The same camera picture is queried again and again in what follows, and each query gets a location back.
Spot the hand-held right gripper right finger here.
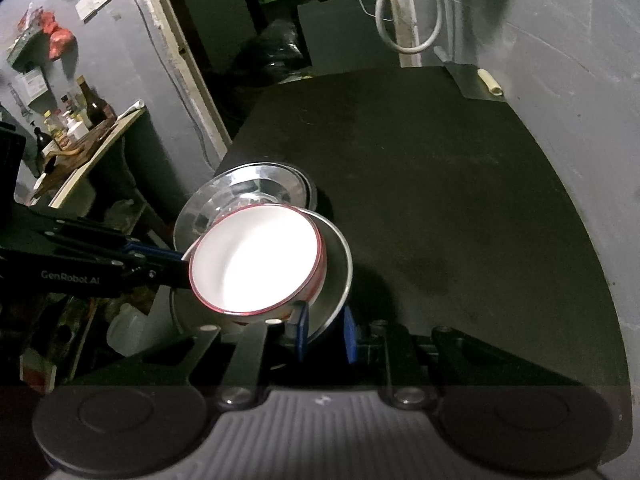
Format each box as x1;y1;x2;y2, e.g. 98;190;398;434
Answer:
344;305;593;407

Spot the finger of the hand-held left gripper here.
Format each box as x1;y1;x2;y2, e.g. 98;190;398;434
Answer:
122;260;195;291
122;239;185;262

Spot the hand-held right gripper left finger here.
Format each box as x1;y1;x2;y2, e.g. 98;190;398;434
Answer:
70;303;310;406

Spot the wide steel bowl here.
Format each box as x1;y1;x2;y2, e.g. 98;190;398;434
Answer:
220;209;355;350

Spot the steel plate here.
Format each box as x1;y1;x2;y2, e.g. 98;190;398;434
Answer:
172;161;301;253

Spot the white bowl with red rim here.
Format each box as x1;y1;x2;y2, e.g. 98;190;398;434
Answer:
187;205;328;323

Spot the small steel bowl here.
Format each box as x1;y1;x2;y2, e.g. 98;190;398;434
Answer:
260;162;318;211

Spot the white plastic jug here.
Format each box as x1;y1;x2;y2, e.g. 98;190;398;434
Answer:
106;302;161;358

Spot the wooden side table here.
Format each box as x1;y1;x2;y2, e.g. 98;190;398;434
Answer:
15;102;148;208

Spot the black pump bottle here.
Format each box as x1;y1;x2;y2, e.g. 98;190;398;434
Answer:
31;125;53;158

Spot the small condiment bottle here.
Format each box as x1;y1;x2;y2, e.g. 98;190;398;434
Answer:
42;110;63;143

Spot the dark glass bottle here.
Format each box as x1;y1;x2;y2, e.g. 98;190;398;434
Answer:
75;76;112;128

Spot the white paper label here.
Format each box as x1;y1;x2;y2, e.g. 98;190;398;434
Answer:
15;71;48;106

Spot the red plastic bag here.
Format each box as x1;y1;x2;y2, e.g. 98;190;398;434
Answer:
20;10;76;61

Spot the black plastic bag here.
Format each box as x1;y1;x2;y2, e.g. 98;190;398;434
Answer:
235;20;313;86

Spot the grey cabinet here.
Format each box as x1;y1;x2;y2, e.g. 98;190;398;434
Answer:
296;0;401;78

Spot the cream cylindrical stick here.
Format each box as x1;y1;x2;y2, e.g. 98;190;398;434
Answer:
477;67;505;97

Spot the cream door frame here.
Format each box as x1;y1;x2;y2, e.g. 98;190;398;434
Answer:
131;0;235;163

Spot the black wall cable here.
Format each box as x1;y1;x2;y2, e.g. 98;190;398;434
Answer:
125;0;216;173

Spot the white wall socket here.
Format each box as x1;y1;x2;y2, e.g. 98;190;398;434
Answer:
75;0;112;23

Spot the pale wooden post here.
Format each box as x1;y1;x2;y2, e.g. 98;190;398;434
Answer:
382;0;422;68

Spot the thin white wire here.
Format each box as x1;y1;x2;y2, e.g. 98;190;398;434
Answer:
355;0;396;23

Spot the white looped cable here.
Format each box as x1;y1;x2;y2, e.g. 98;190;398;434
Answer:
375;0;446;55

